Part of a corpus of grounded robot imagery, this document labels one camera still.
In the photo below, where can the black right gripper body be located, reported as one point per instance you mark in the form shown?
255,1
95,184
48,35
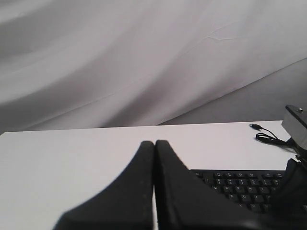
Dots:
289,201

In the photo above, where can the black acer keyboard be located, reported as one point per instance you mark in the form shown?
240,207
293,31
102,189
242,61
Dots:
250,190

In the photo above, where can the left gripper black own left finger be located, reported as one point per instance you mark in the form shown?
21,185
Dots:
126,204

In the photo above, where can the grey backdrop cloth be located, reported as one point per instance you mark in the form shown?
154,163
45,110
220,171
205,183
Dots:
69,64

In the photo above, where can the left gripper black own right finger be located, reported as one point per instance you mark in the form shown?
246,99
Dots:
180,205

